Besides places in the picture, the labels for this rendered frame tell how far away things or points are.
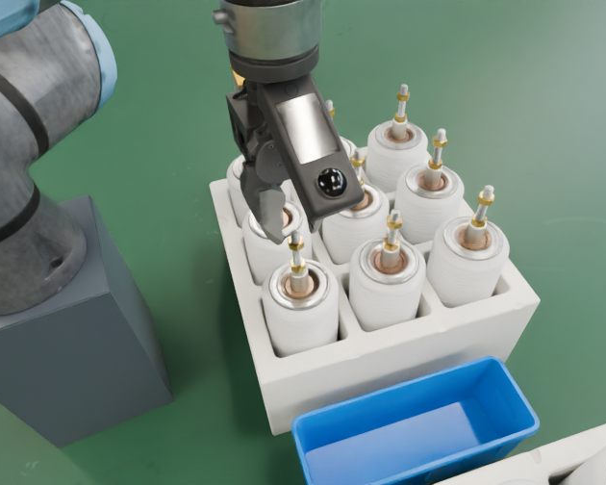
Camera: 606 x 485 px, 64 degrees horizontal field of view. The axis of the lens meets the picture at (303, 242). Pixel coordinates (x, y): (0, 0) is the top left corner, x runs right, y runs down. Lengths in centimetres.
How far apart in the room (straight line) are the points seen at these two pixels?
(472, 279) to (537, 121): 77
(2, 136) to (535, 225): 92
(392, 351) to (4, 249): 46
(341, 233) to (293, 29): 37
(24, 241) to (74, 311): 9
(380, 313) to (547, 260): 47
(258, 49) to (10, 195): 30
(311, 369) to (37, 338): 32
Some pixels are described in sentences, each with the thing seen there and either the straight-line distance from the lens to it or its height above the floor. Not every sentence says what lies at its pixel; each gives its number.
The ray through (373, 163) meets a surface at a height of 22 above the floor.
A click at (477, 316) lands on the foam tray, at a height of 18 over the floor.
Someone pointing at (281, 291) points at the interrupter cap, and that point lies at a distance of 59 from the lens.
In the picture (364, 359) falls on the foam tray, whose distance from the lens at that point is 64.
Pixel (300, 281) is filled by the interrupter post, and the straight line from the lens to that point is 57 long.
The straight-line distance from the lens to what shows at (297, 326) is 58.
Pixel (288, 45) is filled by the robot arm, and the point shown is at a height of 57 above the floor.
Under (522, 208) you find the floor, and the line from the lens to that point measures 111.
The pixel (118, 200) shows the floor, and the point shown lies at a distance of 116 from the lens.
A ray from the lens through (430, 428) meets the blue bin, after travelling 79.
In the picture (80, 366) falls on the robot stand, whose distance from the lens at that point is 69.
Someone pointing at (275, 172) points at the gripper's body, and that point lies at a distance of 43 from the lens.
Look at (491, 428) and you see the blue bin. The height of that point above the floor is 0.
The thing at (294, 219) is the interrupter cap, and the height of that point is 25.
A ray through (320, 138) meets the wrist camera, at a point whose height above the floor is 50.
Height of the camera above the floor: 73
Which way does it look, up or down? 49 degrees down
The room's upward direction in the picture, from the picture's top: 4 degrees counter-clockwise
